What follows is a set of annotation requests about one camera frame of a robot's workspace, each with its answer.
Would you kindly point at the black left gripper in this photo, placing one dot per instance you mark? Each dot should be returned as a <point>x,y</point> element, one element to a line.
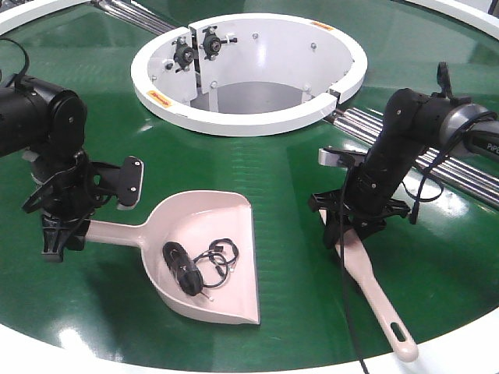
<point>68,192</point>

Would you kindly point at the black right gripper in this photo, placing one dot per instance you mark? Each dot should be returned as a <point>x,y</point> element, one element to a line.
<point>355,205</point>

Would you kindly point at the pink hand broom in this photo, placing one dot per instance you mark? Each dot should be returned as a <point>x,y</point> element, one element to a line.
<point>355,260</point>

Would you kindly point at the pink plastic dustpan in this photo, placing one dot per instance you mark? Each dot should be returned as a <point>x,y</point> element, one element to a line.
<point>197,248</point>

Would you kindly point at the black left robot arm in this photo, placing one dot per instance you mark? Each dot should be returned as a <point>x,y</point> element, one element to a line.
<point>47,123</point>

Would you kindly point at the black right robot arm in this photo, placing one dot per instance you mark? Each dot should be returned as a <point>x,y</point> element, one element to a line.
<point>413,122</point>

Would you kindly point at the green conveyor belt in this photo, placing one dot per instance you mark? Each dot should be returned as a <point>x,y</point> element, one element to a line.
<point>98,309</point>

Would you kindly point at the white outer conveyor rim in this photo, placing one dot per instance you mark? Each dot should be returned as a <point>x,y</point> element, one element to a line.
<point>403,43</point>

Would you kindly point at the steel conveyor rollers left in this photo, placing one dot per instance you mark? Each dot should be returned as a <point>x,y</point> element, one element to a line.
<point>134,14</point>

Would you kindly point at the black bearing block left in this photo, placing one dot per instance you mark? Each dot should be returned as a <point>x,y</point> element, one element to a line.
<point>184,54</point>

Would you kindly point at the black bearing block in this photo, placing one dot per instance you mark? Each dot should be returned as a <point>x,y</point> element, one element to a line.
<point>212,43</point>
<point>184,54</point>

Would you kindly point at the black bearing block right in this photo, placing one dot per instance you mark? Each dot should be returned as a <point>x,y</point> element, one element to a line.
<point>212,43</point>

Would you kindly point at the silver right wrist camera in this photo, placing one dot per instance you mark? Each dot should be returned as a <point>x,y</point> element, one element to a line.
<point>332,157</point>

